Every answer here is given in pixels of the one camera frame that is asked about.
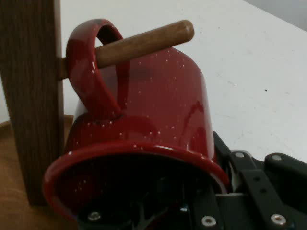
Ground brown wooden mug tree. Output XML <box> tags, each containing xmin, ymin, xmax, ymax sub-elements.
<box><xmin>0</xmin><ymin>0</ymin><xmax>195</xmax><ymax>230</ymax></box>

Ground red speckled enamel mug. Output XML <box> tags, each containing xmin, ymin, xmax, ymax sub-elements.
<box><xmin>42</xmin><ymin>18</ymin><xmax>231</xmax><ymax>230</ymax></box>

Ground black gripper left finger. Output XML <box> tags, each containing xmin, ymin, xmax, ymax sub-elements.
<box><xmin>76</xmin><ymin>176</ymin><xmax>225</xmax><ymax>230</ymax></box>

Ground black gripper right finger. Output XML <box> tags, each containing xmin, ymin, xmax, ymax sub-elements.
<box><xmin>213</xmin><ymin>131</ymin><xmax>307</xmax><ymax>230</ymax></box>

